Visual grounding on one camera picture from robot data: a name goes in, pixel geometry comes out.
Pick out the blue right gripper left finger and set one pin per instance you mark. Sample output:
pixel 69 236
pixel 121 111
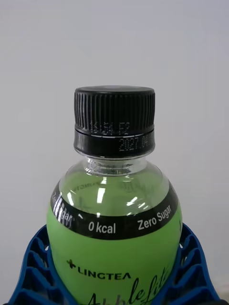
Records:
pixel 33 276

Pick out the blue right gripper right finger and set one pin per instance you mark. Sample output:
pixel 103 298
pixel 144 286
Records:
pixel 190 274

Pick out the green label plastic bottle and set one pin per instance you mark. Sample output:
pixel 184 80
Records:
pixel 114 214

